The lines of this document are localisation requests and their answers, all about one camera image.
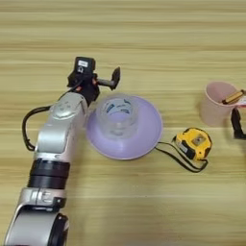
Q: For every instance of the clear adhesive tape roll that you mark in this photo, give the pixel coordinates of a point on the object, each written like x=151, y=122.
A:
x=118, y=128

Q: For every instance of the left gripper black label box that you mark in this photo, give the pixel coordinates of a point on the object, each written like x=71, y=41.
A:
x=85, y=65

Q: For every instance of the pink plastic cup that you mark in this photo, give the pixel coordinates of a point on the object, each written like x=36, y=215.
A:
x=213, y=110

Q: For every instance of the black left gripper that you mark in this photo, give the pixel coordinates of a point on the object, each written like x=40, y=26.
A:
x=85, y=86

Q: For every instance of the purple plastic plate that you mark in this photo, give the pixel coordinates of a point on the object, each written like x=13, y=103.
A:
x=147, y=128

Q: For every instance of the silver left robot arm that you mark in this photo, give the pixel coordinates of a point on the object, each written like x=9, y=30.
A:
x=54, y=134

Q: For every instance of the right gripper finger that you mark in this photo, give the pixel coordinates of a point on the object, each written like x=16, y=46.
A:
x=236, y=125

